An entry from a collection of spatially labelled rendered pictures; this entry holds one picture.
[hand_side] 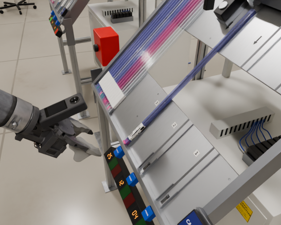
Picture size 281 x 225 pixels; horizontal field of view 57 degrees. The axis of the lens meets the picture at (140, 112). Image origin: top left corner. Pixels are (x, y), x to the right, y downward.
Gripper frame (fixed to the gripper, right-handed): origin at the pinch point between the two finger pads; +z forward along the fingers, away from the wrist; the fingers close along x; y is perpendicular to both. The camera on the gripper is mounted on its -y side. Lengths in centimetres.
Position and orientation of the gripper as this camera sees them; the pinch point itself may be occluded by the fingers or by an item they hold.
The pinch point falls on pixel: (96, 141)
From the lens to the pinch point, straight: 74.4
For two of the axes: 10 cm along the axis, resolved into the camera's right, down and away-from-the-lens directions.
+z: 6.4, 4.0, 6.6
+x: 3.9, 5.7, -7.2
